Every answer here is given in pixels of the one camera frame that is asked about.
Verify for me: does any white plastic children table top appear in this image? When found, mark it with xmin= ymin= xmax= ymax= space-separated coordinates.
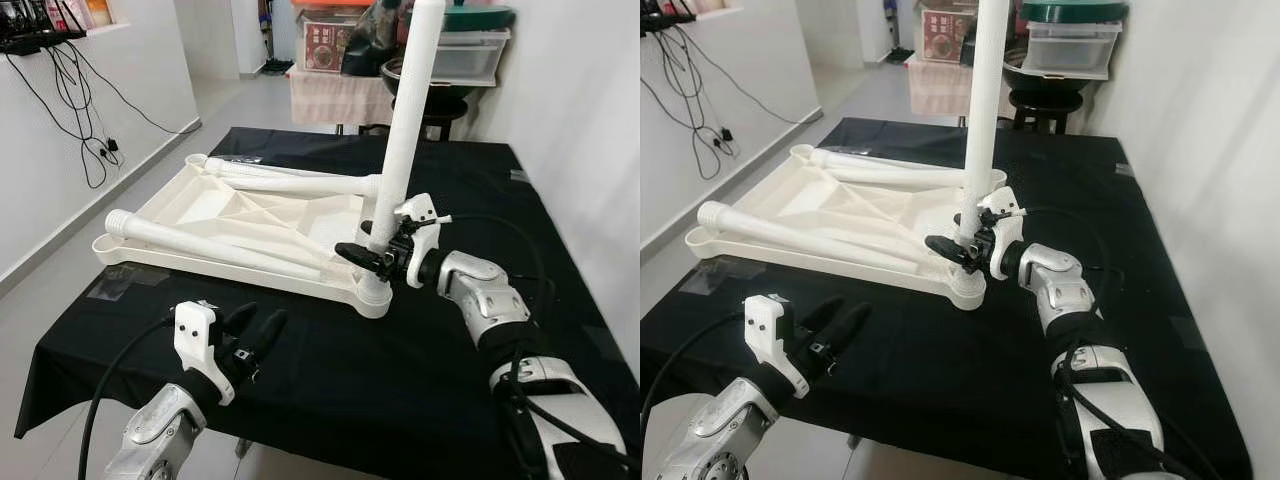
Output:
xmin=685 ymin=145 xmax=1009 ymax=311
xmin=92 ymin=152 xmax=421 ymax=321

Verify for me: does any black tablecloth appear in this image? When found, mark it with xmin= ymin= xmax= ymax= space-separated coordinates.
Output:
xmin=15 ymin=125 xmax=641 ymax=480
xmin=640 ymin=117 xmax=1253 ymax=480

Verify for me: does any beige cloth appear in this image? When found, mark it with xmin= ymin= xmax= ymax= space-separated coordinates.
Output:
xmin=908 ymin=62 xmax=1006 ymax=119
xmin=290 ymin=70 xmax=393 ymax=126

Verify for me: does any black wok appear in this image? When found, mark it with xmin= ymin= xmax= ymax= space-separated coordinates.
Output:
xmin=382 ymin=58 xmax=471 ymax=101
xmin=1003 ymin=55 xmax=1086 ymax=96

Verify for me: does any upright vacuum cleaner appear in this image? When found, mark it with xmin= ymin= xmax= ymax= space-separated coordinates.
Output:
xmin=880 ymin=0 xmax=916 ymax=63
xmin=258 ymin=0 xmax=296 ymax=76

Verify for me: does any black bag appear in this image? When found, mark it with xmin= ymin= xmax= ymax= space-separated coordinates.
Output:
xmin=342 ymin=0 xmax=406 ymax=79
xmin=958 ymin=0 xmax=1025 ymax=71

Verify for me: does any red printed carton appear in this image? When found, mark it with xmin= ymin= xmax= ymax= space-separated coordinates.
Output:
xmin=305 ymin=22 xmax=353 ymax=73
xmin=922 ymin=10 xmax=971 ymax=63

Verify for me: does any clear plastic storage box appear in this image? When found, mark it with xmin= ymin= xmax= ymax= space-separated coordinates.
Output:
xmin=430 ymin=28 xmax=511 ymax=86
xmin=1022 ymin=22 xmax=1123 ymax=79

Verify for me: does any green lid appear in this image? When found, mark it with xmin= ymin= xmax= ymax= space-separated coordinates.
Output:
xmin=440 ymin=5 xmax=516 ymax=33
xmin=1020 ymin=0 xmax=1129 ymax=25

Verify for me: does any black power strip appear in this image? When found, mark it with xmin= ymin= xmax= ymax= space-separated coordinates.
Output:
xmin=640 ymin=8 xmax=696 ymax=31
xmin=0 ymin=28 xmax=86 ymax=56

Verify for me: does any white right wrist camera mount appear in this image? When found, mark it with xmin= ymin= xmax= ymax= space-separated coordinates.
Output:
xmin=393 ymin=192 xmax=453 ymax=291
xmin=975 ymin=187 xmax=1029 ymax=281

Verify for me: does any looped black wall cable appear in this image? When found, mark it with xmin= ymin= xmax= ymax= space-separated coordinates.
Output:
xmin=40 ymin=45 xmax=121 ymax=191
xmin=655 ymin=25 xmax=736 ymax=181

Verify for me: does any long black wall cable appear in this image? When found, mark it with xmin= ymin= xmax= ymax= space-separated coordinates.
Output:
xmin=60 ymin=45 xmax=201 ymax=136
xmin=690 ymin=25 xmax=826 ymax=126

